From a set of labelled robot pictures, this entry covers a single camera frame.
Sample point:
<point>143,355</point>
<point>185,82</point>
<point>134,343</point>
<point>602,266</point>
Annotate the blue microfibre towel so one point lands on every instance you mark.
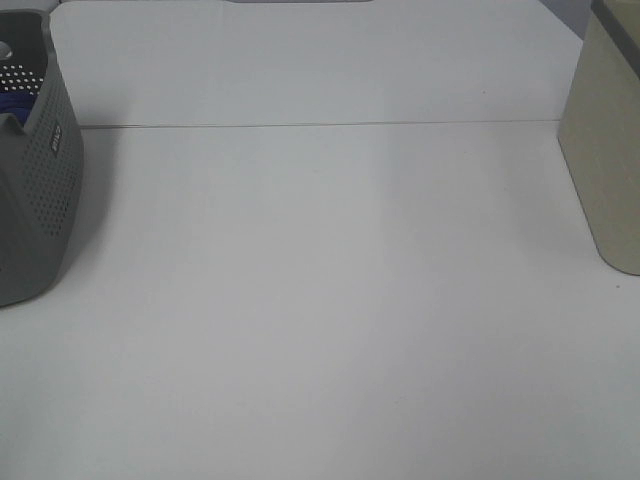
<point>17,103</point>

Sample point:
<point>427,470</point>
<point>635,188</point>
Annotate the grey perforated laundry basket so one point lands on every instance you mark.
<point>42,161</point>

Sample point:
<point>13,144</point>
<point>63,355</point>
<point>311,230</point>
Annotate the beige plastic bin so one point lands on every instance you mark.
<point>599,132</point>

